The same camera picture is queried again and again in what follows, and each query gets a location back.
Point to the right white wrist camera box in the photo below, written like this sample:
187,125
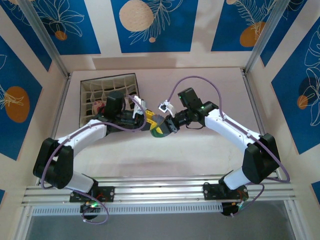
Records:
166,107

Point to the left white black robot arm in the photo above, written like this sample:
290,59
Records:
82,135

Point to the grey striped sock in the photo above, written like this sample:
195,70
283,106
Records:
156,118

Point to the aluminium rail beam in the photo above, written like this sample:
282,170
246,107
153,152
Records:
160,190

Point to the black base connector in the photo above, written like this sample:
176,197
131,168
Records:
88,208
228,210

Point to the aluminium frame leg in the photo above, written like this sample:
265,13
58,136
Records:
295,222
23,222

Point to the aluminium side rail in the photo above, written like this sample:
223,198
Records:
251,95
60,105

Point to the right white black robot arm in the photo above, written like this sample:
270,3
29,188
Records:
230,127

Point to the blue ribbed sock green toe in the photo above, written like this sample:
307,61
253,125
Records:
160,135

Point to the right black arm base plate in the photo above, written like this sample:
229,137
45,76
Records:
208,191

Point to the aluminium frame post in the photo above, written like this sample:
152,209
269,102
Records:
39,25
270,25

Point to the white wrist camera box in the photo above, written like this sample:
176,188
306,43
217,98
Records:
166,107
139,106

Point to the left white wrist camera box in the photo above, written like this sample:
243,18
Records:
139,106

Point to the dark organizer box mesh dividers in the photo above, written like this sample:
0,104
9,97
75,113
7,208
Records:
100,85

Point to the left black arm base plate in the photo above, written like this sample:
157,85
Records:
107,193

